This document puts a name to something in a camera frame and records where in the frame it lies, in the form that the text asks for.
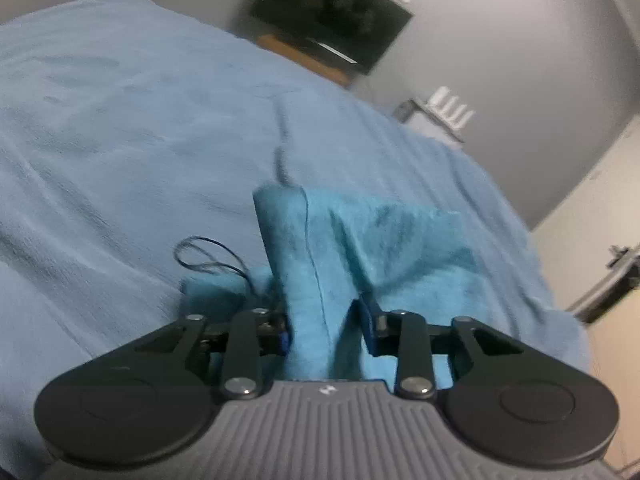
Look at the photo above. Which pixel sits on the beige sliding wardrobe door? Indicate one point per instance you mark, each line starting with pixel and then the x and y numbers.
pixel 625 385

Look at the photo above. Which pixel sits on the dark vertical pole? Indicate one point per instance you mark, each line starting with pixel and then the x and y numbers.
pixel 605 295

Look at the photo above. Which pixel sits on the light blue bed blanket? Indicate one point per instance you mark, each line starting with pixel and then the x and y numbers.
pixel 125 135

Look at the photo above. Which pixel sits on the white door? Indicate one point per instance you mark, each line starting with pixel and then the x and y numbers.
pixel 590 210

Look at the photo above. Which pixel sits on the wooden television stand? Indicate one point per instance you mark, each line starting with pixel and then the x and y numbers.
pixel 300 57

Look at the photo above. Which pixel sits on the white small cabinet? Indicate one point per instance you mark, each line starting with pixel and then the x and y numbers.
pixel 425 122

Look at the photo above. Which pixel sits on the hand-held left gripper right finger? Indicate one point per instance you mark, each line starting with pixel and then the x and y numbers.
pixel 367 331

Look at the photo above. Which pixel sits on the white router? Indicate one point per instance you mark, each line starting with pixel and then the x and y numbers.
pixel 450 110

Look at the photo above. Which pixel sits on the black television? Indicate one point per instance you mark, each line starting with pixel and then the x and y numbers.
pixel 335 5

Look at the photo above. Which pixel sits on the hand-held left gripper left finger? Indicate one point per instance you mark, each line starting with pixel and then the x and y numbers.
pixel 285 342

